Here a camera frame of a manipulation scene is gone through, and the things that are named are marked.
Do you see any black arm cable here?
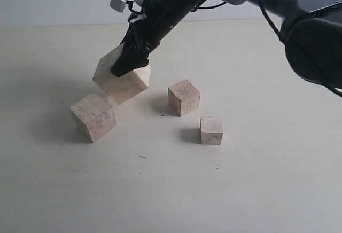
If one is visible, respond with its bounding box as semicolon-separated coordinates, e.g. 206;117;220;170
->
191;0;342;97

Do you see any second largest wooden cube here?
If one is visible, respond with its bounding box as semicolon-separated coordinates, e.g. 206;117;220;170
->
69;93;117;143

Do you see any third largest wooden cube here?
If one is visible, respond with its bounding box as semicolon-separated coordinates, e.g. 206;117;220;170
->
168;79;200;117

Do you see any smallest wooden cube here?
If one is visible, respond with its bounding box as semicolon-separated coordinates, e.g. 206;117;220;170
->
200;116;223;145

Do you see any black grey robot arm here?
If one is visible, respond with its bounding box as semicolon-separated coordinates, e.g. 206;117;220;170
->
110;0;341;90

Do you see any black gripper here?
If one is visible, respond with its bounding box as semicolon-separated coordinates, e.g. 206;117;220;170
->
110;0;201;77

